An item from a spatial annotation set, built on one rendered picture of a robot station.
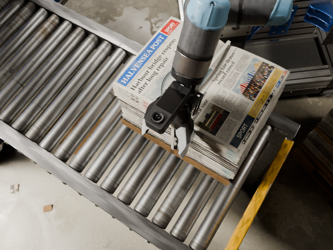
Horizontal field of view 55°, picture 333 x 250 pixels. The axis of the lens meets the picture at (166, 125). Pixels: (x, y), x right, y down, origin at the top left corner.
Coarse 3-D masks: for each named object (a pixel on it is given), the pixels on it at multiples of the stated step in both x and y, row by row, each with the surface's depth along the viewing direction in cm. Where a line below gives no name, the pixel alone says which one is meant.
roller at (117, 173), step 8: (136, 136) 104; (136, 144) 103; (144, 144) 104; (128, 152) 102; (136, 152) 102; (120, 160) 101; (128, 160) 101; (112, 168) 101; (120, 168) 100; (128, 168) 101; (112, 176) 99; (120, 176) 100; (104, 184) 98; (112, 184) 99; (112, 192) 99
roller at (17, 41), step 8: (40, 8) 128; (32, 16) 127; (40, 16) 127; (48, 16) 129; (24, 24) 126; (32, 24) 126; (40, 24) 128; (24, 32) 124; (32, 32) 126; (16, 40) 123; (24, 40) 125; (8, 48) 122; (16, 48) 123; (0, 56) 120; (8, 56) 122; (0, 64) 121
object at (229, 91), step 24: (240, 72) 83; (264, 72) 83; (288, 72) 83; (216, 96) 80; (240, 96) 80; (264, 96) 79; (216, 120) 76; (240, 120) 76; (264, 120) 82; (192, 144) 84; (216, 144) 75; (240, 144) 74; (216, 168) 88
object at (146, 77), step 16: (160, 32) 90; (176, 32) 90; (144, 48) 87; (160, 48) 87; (128, 64) 85; (144, 64) 85; (160, 64) 84; (128, 80) 82; (144, 80) 82; (160, 80) 82; (128, 96) 82; (144, 96) 80; (128, 112) 93; (144, 112) 85
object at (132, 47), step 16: (32, 0) 130; (48, 0) 129; (64, 16) 125; (80, 16) 125; (96, 32) 121; (112, 32) 121; (96, 48) 132; (128, 48) 117; (272, 112) 104; (288, 128) 101
